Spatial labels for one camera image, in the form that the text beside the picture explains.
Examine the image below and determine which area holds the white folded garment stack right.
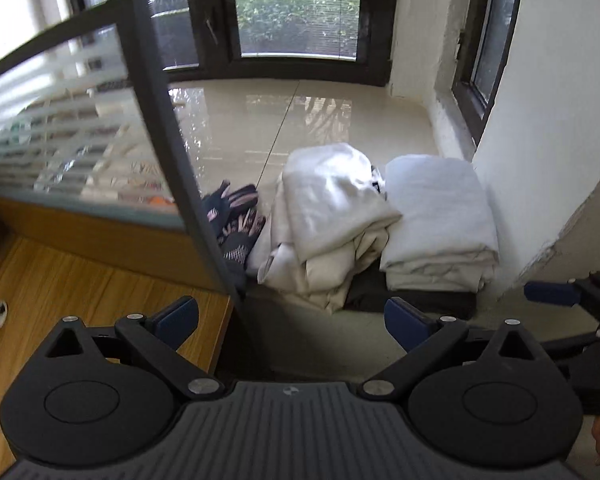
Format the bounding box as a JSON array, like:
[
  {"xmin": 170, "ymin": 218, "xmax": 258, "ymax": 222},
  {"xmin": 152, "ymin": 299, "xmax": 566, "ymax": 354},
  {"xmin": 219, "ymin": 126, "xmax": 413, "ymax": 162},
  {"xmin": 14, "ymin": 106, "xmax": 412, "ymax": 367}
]
[{"xmin": 380, "ymin": 155, "xmax": 498, "ymax": 294}]

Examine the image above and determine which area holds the white folded garment stack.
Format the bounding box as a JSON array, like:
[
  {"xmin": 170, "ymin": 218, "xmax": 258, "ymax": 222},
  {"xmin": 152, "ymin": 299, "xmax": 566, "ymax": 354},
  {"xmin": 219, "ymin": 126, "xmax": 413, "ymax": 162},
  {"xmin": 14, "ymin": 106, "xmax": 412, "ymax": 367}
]
[
  {"xmin": 380, "ymin": 155, "xmax": 498, "ymax": 294},
  {"xmin": 247, "ymin": 143, "xmax": 402, "ymax": 313}
]

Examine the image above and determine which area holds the dark floral patterned cloth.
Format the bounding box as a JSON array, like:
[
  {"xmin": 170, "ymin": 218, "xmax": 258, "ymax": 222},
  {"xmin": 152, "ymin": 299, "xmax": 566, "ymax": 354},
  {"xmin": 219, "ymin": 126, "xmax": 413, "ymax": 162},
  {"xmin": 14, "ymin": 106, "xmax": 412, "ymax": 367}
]
[{"xmin": 202, "ymin": 180, "xmax": 265, "ymax": 289}]

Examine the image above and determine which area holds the white folded garment stack left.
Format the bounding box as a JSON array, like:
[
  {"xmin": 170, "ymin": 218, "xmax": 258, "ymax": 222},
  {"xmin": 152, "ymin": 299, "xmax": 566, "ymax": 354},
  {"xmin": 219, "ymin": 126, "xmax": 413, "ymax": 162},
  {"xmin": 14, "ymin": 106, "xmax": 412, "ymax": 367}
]
[{"xmin": 247, "ymin": 143, "xmax": 402, "ymax": 313}]

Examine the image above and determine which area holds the frosted glass desk partition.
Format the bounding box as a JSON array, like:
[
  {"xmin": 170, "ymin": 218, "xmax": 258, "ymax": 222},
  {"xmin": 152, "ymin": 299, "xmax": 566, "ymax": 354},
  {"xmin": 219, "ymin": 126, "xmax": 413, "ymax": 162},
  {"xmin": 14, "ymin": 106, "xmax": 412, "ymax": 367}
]
[{"xmin": 0, "ymin": 0, "xmax": 235, "ymax": 295}]

